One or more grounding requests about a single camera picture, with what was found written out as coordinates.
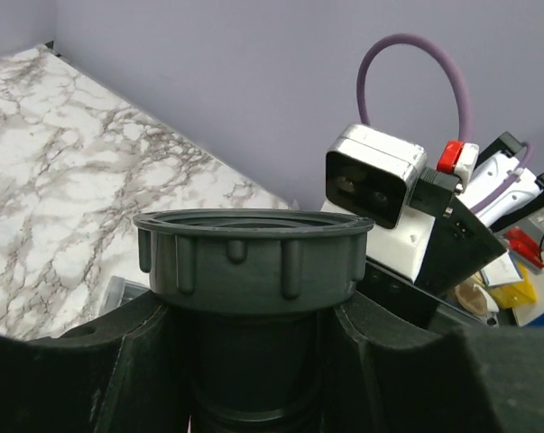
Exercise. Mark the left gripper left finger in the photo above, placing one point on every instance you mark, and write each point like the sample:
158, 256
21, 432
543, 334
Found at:
122, 372

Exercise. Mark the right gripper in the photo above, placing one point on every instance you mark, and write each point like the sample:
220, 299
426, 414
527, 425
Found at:
457, 246

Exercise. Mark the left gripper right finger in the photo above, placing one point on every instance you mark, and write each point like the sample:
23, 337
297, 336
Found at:
383, 374

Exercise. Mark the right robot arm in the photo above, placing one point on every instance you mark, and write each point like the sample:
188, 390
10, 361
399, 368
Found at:
495, 185

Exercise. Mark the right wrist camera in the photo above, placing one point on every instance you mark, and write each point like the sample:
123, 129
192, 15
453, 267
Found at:
372, 174

